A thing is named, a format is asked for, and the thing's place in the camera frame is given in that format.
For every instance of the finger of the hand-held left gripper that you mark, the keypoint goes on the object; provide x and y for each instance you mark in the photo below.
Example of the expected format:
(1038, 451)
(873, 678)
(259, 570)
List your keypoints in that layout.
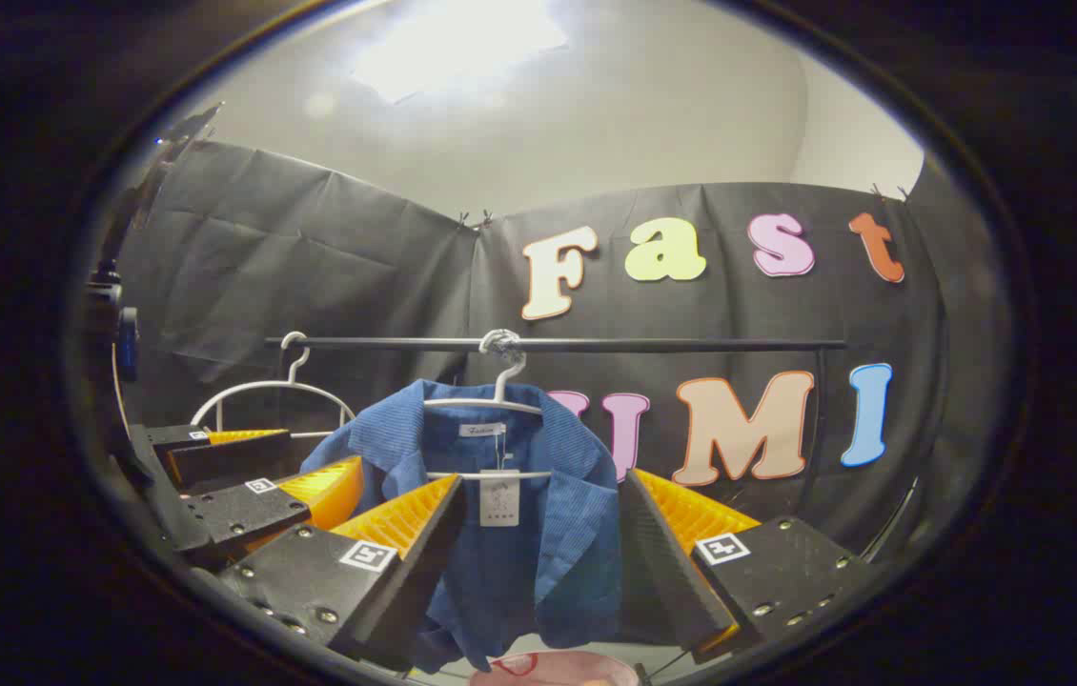
(233, 457)
(243, 514)

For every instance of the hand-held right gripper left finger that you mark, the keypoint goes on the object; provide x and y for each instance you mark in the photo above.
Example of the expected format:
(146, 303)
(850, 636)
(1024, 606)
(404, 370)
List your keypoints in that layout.
(405, 591)

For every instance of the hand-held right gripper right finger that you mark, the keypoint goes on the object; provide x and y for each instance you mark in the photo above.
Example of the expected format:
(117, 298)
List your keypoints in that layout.
(667, 572)

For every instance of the pink laundry hamper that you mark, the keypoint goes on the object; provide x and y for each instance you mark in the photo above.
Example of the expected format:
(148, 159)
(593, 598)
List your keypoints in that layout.
(558, 669)

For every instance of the white clothes hanger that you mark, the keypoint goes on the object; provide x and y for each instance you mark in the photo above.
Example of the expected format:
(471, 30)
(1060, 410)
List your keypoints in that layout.
(498, 402)
(262, 386)

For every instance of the black clothes rack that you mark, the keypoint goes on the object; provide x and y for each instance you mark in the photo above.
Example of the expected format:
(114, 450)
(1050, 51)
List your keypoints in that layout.
(653, 345)

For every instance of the white paper hang tag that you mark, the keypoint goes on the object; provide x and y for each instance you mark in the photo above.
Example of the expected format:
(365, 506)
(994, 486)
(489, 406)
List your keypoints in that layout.
(499, 500)

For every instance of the black backdrop cloth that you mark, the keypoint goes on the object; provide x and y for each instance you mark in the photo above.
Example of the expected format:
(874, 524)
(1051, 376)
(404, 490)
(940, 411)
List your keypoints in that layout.
(310, 257)

